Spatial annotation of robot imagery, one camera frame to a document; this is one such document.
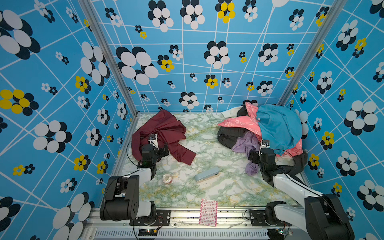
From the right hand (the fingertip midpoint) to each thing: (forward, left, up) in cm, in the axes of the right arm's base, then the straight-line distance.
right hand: (261, 151), depth 89 cm
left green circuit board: (-40, +63, -9) cm, 75 cm away
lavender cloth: (+9, +5, -2) cm, 10 cm away
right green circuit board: (-40, +1, -9) cm, 41 cm away
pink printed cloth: (+21, +3, +3) cm, 22 cm away
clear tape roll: (-15, +56, -4) cm, 58 cm away
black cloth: (+13, +18, -2) cm, 23 cm away
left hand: (+4, +62, +3) cm, 62 cm away
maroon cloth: (+18, +59, -2) cm, 62 cm away
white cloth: (+39, +11, -6) cm, 41 cm away
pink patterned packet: (-32, +33, -8) cm, 46 cm away
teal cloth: (+14, -15, +7) cm, 21 cm away
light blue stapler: (-13, +33, -4) cm, 36 cm away
